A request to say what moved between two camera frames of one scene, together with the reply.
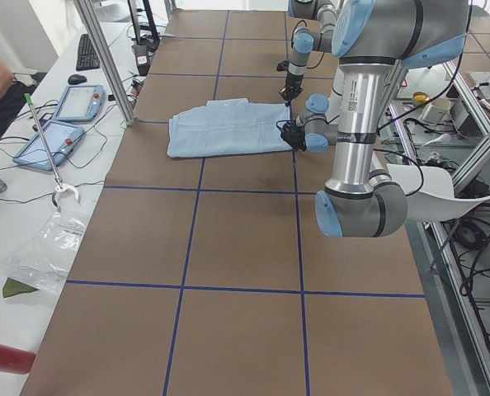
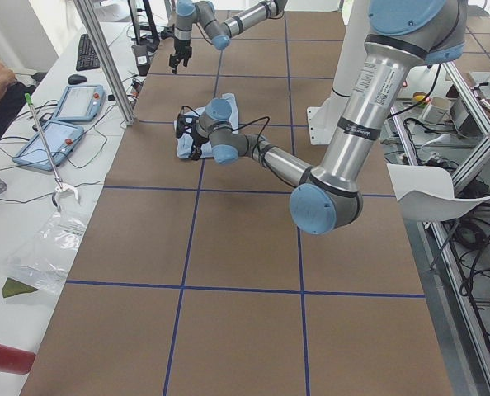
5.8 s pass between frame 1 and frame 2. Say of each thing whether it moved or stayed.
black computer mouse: stayed
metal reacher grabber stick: stayed
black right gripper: moved
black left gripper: moved
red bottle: stayed
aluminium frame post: stayed
